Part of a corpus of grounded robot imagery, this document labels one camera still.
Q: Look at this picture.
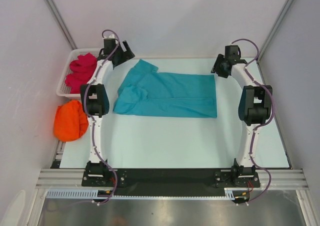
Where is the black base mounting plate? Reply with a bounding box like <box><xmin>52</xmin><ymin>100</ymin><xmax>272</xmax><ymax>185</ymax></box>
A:
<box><xmin>81</xmin><ymin>167</ymin><xmax>261</xmax><ymax>197</ymax></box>

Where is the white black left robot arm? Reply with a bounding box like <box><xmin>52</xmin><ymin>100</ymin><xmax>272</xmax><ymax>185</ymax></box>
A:
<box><xmin>80</xmin><ymin>39</ymin><xmax>135</xmax><ymax>186</ymax></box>

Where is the white slotted cable duct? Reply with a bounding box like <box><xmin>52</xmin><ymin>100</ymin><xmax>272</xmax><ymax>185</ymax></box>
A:
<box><xmin>46</xmin><ymin>188</ymin><xmax>248</xmax><ymax>200</ymax></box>

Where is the orange t shirt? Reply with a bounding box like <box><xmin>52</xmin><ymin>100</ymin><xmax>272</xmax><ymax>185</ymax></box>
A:
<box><xmin>53</xmin><ymin>100</ymin><xmax>89</xmax><ymax>142</ymax></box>

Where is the magenta t shirt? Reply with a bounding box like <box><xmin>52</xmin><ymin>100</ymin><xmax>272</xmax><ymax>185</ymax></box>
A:
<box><xmin>64</xmin><ymin>53</ymin><xmax>97</xmax><ymax>94</ymax></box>

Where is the white plastic basket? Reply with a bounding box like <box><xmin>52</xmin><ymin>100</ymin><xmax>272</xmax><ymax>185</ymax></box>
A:
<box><xmin>56</xmin><ymin>48</ymin><xmax>101</xmax><ymax>101</ymax></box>

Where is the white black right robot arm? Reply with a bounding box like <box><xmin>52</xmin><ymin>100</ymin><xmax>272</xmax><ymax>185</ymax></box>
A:
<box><xmin>211</xmin><ymin>54</ymin><xmax>272</xmax><ymax>188</ymax></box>

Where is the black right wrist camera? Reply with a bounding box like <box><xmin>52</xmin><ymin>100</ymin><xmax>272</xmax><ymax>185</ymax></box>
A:
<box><xmin>224</xmin><ymin>45</ymin><xmax>241</xmax><ymax>61</ymax></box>

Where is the teal t shirt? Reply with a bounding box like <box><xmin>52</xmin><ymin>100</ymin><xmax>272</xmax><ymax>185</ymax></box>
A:
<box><xmin>113</xmin><ymin>60</ymin><xmax>218</xmax><ymax>118</ymax></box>

